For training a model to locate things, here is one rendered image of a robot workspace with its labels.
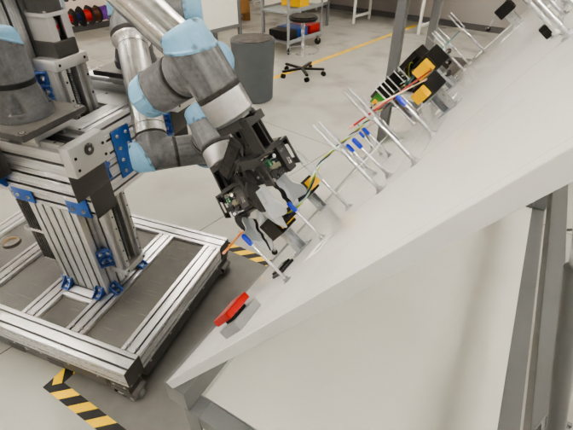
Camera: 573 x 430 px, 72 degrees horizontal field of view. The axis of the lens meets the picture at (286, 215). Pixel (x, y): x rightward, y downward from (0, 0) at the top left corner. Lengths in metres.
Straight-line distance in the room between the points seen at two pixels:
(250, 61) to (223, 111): 3.61
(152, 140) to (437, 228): 0.79
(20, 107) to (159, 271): 1.06
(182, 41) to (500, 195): 0.48
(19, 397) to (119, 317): 0.51
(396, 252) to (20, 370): 2.02
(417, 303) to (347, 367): 0.27
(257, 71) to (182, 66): 3.64
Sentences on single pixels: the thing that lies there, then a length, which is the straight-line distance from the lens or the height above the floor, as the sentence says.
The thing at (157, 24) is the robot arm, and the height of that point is 1.45.
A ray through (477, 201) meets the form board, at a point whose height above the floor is 1.45.
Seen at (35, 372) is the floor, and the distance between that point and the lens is 2.18.
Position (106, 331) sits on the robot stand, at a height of 0.21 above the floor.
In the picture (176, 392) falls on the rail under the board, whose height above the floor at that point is 0.86.
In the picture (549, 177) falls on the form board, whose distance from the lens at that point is 0.27.
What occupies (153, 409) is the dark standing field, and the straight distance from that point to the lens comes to 1.87.
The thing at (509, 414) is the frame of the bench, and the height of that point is 0.80.
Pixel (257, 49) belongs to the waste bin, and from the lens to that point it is 4.20.
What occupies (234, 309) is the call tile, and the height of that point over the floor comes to 1.13.
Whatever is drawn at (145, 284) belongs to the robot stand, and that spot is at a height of 0.21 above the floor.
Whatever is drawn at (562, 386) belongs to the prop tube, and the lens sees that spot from 0.62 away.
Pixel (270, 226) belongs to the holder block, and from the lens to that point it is 0.75.
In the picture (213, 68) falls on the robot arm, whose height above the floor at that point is 1.43.
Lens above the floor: 1.60
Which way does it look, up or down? 37 degrees down
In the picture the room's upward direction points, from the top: straight up
